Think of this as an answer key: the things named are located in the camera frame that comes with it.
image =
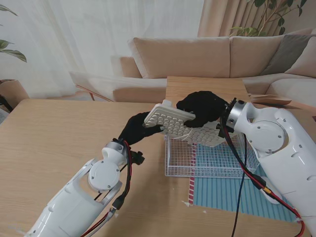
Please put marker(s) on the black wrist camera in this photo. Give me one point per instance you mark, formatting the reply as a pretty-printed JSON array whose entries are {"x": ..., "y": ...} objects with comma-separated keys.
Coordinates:
[
  {"x": 220, "y": 130},
  {"x": 137, "y": 158}
]

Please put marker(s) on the grey sofa cushion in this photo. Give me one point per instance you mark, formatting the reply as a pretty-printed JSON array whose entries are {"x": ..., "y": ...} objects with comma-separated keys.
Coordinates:
[{"x": 286, "y": 54}]

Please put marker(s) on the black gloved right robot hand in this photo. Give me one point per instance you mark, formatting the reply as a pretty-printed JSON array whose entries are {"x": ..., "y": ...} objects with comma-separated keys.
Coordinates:
[{"x": 203, "y": 108}]

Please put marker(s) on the blue striped mouse pad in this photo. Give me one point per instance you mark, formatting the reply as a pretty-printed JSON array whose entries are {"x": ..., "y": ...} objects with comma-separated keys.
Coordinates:
[{"x": 217, "y": 195}]

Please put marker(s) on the cream sofa cushion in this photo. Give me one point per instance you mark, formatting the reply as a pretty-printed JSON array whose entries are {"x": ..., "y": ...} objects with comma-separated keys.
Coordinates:
[{"x": 306, "y": 61}]

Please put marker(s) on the broad-leaf green plant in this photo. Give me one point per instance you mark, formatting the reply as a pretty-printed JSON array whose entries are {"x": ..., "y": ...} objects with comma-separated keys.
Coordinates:
[{"x": 14, "y": 53}]

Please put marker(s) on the beige fabric sofa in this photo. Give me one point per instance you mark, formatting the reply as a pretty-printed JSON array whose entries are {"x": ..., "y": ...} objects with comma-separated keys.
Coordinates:
[{"x": 185, "y": 56}]

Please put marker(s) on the white sheer curtain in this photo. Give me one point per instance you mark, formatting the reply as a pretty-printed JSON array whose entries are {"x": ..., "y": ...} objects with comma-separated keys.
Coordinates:
[{"x": 74, "y": 37}]

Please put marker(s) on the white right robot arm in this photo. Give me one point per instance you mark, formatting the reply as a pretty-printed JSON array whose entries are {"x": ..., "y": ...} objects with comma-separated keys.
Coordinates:
[{"x": 279, "y": 148}]

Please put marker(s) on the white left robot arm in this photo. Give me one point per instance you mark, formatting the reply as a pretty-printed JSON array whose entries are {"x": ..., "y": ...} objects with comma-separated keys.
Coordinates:
[{"x": 81, "y": 197}]

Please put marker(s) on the white cushioned wooden bench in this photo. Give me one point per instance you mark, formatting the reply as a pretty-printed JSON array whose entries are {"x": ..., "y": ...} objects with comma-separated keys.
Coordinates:
[{"x": 84, "y": 80}]

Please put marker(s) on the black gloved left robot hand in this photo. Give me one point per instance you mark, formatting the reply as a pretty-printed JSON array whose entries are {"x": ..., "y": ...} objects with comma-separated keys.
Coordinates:
[{"x": 134, "y": 130}]

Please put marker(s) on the beige round-key keyboard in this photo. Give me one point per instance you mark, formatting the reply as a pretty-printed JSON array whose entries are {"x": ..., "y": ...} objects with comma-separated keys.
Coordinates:
[{"x": 170, "y": 121}]

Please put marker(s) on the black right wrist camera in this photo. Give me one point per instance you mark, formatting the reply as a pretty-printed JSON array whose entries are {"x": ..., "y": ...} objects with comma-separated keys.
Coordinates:
[{"x": 220, "y": 130}]

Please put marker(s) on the tan round planter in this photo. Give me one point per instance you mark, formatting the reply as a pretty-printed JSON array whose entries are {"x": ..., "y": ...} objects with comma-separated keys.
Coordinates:
[{"x": 14, "y": 90}]

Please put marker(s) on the tall leafy green plant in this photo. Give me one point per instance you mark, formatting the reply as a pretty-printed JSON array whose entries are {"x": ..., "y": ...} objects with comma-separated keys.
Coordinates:
[{"x": 247, "y": 31}]

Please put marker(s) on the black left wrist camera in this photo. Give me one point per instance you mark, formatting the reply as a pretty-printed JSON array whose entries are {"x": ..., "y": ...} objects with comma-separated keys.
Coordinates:
[{"x": 137, "y": 158}]

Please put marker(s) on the beige pleated curtain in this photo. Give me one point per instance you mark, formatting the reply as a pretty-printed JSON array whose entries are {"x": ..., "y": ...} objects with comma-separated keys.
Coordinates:
[{"x": 222, "y": 19}]

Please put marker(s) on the black stand leg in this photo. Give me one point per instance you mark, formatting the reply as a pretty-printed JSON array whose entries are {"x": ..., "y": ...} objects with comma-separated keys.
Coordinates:
[{"x": 5, "y": 102}]

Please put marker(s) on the shallow wooden tray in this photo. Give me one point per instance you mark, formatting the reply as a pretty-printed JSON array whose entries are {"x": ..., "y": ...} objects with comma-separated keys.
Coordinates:
[{"x": 274, "y": 100}]

